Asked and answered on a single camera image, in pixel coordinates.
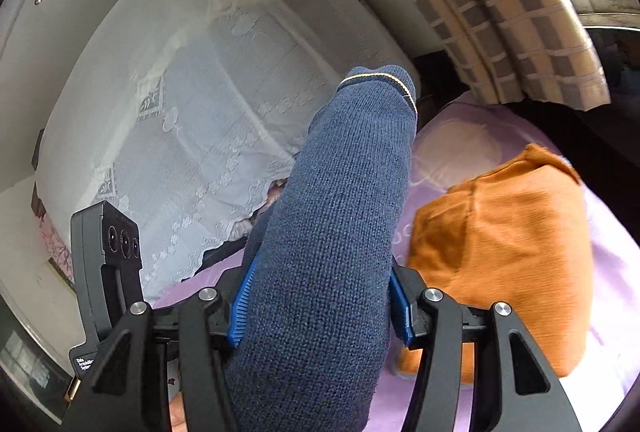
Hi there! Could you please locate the purple printed blanket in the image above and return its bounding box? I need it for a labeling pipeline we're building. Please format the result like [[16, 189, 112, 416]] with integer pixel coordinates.
[[150, 90, 640, 432]]

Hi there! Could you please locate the navy knitted cardigan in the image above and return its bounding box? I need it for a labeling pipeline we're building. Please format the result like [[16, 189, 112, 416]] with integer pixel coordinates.
[[222, 66, 420, 432]]

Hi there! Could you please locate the pink floral cloth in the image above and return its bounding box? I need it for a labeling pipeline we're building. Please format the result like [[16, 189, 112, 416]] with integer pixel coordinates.
[[32, 207, 76, 285]]

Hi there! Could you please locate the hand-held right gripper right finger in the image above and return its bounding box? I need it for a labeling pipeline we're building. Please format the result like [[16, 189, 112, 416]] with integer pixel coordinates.
[[387, 265, 583, 432]]

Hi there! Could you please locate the white lace cloth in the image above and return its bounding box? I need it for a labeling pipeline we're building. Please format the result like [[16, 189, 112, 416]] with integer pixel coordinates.
[[37, 0, 416, 303]]

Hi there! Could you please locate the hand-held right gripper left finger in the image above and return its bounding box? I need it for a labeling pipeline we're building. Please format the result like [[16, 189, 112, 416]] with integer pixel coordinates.
[[60, 257, 261, 432]]

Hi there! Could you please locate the stack of folded blankets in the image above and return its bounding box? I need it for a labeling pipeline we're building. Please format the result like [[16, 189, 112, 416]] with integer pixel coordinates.
[[240, 177, 291, 233]]

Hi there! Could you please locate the folded orange cloth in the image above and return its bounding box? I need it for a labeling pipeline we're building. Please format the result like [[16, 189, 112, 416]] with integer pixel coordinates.
[[395, 143, 596, 385]]

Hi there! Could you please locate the beige checked curtain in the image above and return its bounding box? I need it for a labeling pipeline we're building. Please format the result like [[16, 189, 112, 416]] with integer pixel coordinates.
[[330, 0, 613, 110]]

